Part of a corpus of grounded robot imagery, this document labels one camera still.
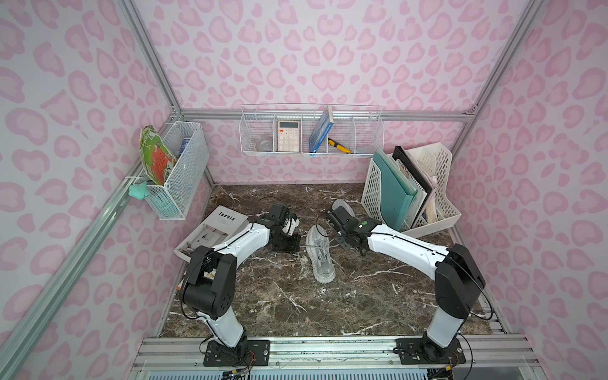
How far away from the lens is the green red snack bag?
0.69 meters

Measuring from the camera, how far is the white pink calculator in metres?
0.97

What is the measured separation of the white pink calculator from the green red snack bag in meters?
0.40
